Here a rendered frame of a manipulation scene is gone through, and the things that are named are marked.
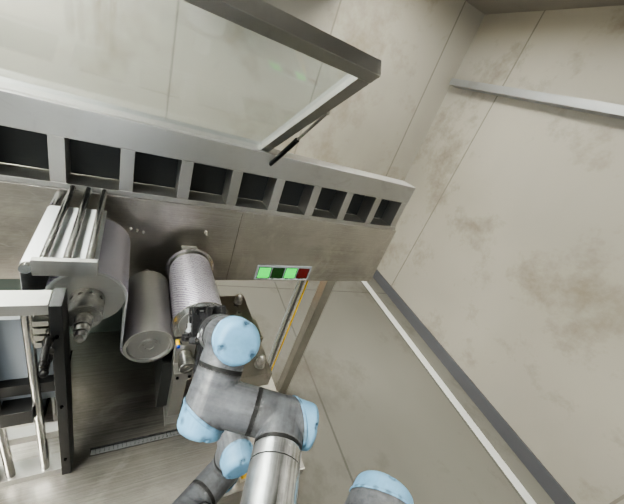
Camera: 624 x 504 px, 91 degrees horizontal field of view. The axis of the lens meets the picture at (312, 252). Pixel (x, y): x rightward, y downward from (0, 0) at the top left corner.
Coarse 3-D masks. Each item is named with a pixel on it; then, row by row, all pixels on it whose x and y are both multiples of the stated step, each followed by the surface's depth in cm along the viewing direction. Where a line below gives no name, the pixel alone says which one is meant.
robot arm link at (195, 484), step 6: (198, 480) 71; (192, 486) 69; (198, 486) 69; (204, 486) 69; (186, 492) 68; (192, 492) 68; (198, 492) 68; (204, 492) 69; (210, 492) 69; (180, 498) 67; (186, 498) 67; (192, 498) 67; (198, 498) 67; (204, 498) 68; (210, 498) 69
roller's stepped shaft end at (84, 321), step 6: (84, 312) 62; (78, 318) 61; (84, 318) 61; (90, 318) 62; (78, 324) 60; (84, 324) 60; (90, 324) 61; (78, 330) 59; (84, 330) 60; (78, 336) 58; (84, 336) 59; (78, 342) 58
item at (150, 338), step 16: (144, 272) 95; (128, 288) 91; (144, 288) 89; (160, 288) 92; (128, 304) 86; (144, 304) 84; (160, 304) 87; (128, 320) 81; (144, 320) 80; (160, 320) 82; (128, 336) 77; (144, 336) 79; (160, 336) 81; (128, 352) 79; (144, 352) 81; (160, 352) 84
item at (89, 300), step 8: (88, 288) 66; (72, 296) 64; (80, 296) 63; (88, 296) 64; (96, 296) 65; (104, 296) 68; (72, 304) 62; (80, 304) 62; (88, 304) 62; (96, 304) 64; (104, 304) 68; (72, 312) 61; (80, 312) 62; (88, 312) 62; (96, 312) 63; (72, 320) 62; (96, 320) 64
